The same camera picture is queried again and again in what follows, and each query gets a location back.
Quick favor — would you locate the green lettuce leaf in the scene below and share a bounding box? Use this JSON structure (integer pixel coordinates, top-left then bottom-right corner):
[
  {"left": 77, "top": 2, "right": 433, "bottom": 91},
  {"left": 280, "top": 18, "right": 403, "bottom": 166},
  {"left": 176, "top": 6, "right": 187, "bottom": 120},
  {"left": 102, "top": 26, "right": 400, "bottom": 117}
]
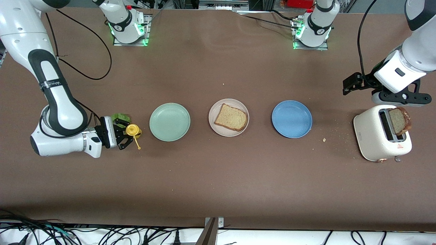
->
[{"left": 112, "top": 113, "right": 131, "bottom": 125}]

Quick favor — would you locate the yellow squeeze bottle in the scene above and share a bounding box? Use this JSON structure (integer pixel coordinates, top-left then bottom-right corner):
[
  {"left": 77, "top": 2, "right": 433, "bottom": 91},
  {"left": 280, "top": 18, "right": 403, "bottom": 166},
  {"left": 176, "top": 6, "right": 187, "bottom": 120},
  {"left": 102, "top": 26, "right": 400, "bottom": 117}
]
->
[{"left": 125, "top": 124, "right": 142, "bottom": 150}]

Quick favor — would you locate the toasted bread slice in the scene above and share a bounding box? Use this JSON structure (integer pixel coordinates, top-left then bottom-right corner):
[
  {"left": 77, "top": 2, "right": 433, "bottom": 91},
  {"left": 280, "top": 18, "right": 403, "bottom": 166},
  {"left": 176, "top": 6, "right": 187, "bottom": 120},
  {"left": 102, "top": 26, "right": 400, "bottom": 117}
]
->
[
  {"left": 214, "top": 103, "right": 248, "bottom": 132},
  {"left": 388, "top": 107, "right": 412, "bottom": 136}
]

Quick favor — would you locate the mint green plate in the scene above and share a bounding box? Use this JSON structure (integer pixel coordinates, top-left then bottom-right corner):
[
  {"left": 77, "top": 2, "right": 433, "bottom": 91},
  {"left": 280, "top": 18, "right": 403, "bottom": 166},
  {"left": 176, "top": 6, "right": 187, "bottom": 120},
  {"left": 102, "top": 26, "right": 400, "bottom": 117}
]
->
[{"left": 149, "top": 103, "right": 191, "bottom": 142}]

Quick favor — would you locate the blue plate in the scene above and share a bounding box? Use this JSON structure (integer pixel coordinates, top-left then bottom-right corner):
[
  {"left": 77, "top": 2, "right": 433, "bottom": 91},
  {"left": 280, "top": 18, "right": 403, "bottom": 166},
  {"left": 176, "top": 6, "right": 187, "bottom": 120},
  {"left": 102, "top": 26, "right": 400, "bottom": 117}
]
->
[{"left": 271, "top": 100, "right": 313, "bottom": 138}]

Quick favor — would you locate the beige plate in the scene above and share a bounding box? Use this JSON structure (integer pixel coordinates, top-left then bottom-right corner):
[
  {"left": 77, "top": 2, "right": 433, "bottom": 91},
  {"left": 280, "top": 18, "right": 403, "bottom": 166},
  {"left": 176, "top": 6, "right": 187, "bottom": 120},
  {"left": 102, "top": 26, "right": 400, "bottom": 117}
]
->
[{"left": 208, "top": 98, "right": 250, "bottom": 137}]

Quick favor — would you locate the cream white toaster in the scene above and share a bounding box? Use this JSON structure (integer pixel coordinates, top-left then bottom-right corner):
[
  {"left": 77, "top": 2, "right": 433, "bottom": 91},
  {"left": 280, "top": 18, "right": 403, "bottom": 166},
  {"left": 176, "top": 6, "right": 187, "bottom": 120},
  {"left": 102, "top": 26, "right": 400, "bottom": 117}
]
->
[{"left": 353, "top": 104, "right": 412, "bottom": 163}]

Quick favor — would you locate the red box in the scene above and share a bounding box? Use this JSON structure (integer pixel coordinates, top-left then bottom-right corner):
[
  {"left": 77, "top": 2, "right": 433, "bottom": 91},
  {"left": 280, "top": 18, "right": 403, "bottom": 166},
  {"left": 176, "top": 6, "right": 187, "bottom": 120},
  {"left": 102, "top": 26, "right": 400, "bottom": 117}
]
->
[{"left": 286, "top": 0, "right": 314, "bottom": 9}]

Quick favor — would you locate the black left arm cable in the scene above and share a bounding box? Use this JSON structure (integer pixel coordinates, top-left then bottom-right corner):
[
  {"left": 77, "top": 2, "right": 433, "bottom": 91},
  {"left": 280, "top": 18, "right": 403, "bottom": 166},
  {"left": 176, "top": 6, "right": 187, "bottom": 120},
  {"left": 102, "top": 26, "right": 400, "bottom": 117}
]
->
[{"left": 356, "top": 0, "right": 378, "bottom": 85}]

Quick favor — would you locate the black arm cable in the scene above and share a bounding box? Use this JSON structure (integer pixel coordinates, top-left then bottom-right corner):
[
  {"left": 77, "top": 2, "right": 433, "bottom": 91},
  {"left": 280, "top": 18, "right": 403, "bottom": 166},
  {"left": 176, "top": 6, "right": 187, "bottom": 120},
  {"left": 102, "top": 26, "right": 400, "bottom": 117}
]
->
[
  {"left": 356, "top": 0, "right": 378, "bottom": 85},
  {"left": 39, "top": 9, "right": 112, "bottom": 138}
]

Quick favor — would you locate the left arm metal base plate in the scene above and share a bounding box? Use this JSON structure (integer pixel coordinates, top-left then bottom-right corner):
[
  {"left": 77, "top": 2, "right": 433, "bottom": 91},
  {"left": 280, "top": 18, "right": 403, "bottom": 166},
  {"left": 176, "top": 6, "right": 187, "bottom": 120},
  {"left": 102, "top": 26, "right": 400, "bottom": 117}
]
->
[{"left": 293, "top": 19, "right": 329, "bottom": 51}]

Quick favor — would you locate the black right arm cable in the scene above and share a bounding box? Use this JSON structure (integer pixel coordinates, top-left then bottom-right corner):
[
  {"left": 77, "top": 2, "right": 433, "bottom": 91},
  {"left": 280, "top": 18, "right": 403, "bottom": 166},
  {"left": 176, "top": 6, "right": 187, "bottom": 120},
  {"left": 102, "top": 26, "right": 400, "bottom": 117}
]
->
[{"left": 39, "top": 9, "right": 112, "bottom": 138}]

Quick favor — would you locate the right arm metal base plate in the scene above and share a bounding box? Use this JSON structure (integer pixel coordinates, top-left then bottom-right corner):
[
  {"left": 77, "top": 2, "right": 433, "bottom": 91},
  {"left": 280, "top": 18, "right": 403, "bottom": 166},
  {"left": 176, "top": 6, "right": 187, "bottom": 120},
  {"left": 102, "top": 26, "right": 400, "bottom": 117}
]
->
[{"left": 112, "top": 14, "right": 151, "bottom": 46}]

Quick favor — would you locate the black base cable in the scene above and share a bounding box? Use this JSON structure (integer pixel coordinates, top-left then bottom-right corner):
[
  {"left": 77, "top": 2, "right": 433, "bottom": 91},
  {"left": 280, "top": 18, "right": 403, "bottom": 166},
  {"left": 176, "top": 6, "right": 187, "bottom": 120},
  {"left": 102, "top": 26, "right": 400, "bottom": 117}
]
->
[{"left": 235, "top": 10, "right": 300, "bottom": 29}]

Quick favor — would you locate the teal cable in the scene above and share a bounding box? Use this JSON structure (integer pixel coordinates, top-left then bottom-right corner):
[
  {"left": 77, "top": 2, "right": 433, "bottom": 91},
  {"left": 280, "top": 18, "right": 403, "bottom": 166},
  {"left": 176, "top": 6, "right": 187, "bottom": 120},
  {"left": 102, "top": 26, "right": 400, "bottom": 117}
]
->
[{"left": 44, "top": 226, "right": 74, "bottom": 237}]

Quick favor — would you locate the aluminium table edge bracket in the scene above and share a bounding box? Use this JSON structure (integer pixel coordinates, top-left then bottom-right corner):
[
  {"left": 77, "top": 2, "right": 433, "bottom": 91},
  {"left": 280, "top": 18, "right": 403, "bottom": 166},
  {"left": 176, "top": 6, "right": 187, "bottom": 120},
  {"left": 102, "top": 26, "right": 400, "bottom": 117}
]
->
[{"left": 196, "top": 217, "right": 224, "bottom": 245}]

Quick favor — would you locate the grey metal frame device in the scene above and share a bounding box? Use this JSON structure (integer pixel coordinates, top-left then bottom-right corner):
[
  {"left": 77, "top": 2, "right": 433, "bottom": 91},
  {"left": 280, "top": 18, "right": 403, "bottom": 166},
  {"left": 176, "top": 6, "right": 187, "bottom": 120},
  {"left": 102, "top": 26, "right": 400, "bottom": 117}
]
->
[{"left": 199, "top": 0, "right": 249, "bottom": 11}]

